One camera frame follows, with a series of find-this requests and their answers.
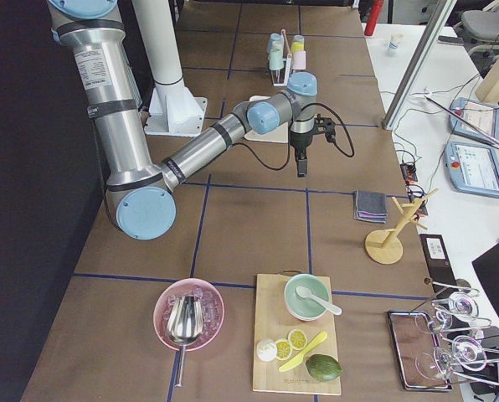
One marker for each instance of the pink cup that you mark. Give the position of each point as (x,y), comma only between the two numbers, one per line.
(298,62)

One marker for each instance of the yellow plastic knife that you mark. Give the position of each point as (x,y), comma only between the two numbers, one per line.
(320,338)

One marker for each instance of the near teach pendant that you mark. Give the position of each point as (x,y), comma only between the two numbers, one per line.
(472,168)

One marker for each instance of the avocado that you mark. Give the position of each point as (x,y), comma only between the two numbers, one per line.
(323,368)

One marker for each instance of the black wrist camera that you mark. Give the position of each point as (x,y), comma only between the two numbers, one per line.
(326,126)

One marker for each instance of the aluminium frame post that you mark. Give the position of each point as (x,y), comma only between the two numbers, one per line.
(426,43)

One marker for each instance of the teach pendant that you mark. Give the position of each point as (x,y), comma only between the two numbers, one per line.
(481,115)
(472,168)

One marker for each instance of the grey folded cloth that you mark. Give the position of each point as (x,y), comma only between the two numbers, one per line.
(370,207)

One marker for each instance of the green cup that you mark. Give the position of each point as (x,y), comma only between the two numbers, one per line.
(276,64)

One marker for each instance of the black glass tray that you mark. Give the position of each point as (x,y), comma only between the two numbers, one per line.
(412,339)

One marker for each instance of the light blue cup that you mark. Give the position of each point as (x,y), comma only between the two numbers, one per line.
(274,37)

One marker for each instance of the wooden cutting board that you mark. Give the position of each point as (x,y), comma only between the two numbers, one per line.
(273,320)

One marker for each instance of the metal ice scoop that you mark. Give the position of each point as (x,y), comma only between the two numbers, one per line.
(184,327)

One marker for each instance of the white cup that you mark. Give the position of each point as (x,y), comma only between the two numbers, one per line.
(275,49)

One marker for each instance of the lemon slice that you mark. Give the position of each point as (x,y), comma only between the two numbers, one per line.
(283,349)
(297,339)

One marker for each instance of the green bowl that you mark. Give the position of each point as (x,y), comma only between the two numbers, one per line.
(306,309)

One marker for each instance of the pink bowl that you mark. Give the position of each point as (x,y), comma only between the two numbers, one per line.
(205,295)

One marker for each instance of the white spoon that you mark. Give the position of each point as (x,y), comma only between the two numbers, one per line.
(306,293)

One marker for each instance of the yellow cup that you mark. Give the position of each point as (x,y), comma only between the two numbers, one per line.
(296,47)

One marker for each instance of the grabber stick green handle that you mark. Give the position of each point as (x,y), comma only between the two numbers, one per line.
(471,125)

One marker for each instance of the cream rabbit tray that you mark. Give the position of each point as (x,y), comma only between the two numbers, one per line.
(279,135)

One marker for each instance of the wooden mug tree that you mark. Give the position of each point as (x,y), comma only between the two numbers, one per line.
(384,246)

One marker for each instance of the far teach pendant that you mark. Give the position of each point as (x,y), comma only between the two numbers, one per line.
(481,115)

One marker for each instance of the white wire cup rack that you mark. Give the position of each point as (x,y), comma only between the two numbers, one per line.
(280,78)

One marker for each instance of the white garlic bulb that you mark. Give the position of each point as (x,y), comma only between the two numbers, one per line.
(266,350)

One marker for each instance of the white pedestal column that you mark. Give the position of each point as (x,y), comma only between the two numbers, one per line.
(173,110)

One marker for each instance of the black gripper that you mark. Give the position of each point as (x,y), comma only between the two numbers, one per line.
(300,142)

